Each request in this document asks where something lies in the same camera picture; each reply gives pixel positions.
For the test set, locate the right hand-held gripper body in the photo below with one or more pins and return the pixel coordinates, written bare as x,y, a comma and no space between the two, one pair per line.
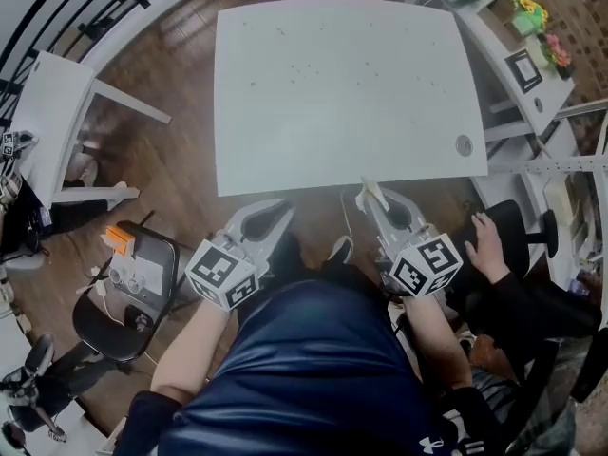
434,254

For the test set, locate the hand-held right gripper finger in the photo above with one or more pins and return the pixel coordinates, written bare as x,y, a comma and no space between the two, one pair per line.
381,228
417,216

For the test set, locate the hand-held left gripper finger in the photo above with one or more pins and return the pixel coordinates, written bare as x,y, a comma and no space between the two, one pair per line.
240,216
280,235

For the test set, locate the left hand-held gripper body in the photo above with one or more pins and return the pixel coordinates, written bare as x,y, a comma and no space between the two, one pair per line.
216,266

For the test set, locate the white cleaning wipe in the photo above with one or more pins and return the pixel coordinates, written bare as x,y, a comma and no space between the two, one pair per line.
368,197

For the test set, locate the person's right forearm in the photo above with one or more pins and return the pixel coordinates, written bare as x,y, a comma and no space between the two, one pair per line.
437,345

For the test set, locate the person's left forearm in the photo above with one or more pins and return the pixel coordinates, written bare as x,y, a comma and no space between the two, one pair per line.
190,349

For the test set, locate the white table with crumbs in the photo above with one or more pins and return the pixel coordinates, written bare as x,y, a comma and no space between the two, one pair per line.
342,112

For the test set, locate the person's black trousers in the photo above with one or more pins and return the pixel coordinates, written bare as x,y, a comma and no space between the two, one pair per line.
290,259

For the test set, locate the person's white shoe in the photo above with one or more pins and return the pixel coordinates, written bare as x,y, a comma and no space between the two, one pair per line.
341,250

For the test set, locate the white paper sheet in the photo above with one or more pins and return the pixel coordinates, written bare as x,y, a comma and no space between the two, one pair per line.
148,273

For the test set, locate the grey round grommet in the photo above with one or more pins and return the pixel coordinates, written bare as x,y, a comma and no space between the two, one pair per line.
463,145

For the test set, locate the black pouch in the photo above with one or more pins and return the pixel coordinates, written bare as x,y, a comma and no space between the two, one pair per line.
138,318

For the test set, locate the orange box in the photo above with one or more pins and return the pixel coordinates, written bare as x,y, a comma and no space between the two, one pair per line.
119,240

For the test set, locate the black folding chair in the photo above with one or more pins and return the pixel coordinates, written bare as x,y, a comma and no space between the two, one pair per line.
104,335

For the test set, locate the person's navy shirt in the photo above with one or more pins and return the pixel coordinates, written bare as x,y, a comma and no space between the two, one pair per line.
309,373

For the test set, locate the white shelf desk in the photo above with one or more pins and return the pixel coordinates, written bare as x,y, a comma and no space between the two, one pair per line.
494,60

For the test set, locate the black framed picture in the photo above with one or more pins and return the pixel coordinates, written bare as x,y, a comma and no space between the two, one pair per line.
525,70

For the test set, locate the grey handheld device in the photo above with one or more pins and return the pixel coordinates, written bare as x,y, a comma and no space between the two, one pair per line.
40,352

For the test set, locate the large white table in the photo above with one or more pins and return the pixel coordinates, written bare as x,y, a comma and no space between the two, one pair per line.
81,432

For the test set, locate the small white table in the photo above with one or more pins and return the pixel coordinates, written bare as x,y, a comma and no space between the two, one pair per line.
52,112

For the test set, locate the red flower pot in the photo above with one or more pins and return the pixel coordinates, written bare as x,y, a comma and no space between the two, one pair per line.
556,52

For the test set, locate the green box yellow flowers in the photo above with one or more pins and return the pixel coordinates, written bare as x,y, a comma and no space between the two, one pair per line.
527,22

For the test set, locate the spare grey gripper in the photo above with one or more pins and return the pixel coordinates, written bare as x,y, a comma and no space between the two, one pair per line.
19,143

